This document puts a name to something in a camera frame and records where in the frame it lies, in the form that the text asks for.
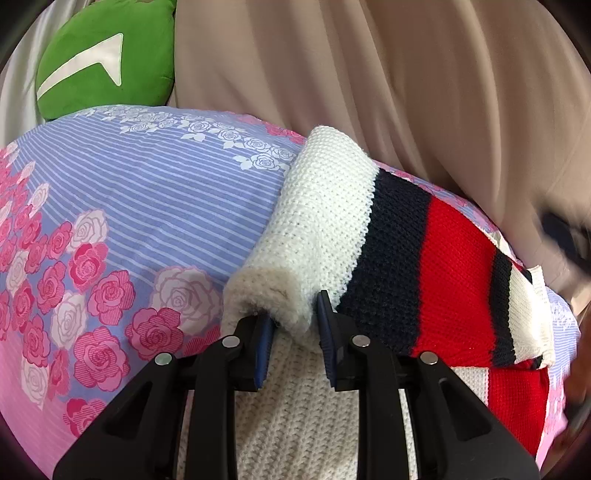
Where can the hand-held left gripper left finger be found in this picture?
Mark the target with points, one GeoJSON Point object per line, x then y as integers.
{"type": "Point", "coordinates": [264, 350]}

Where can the green plush cushion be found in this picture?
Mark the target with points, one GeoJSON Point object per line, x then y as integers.
{"type": "Point", "coordinates": [143, 32]}

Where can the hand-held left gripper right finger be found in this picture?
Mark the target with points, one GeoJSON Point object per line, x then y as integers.
{"type": "Point", "coordinates": [327, 341]}

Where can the white satin curtain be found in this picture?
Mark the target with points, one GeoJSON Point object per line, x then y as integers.
{"type": "Point", "coordinates": [21, 97]}

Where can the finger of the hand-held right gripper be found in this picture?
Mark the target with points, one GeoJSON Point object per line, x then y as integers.
{"type": "Point", "coordinates": [561, 240]}

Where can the white navy red knit sweater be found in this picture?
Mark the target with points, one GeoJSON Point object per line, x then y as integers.
{"type": "Point", "coordinates": [323, 221]}

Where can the beige curtain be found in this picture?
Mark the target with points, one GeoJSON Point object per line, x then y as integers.
{"type": "Point", "coordinates": [323, 69]}

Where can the pink blue floral bed sheet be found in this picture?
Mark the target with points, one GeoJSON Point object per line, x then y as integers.
{"type": "Point", "coordinates": [138, 184]}

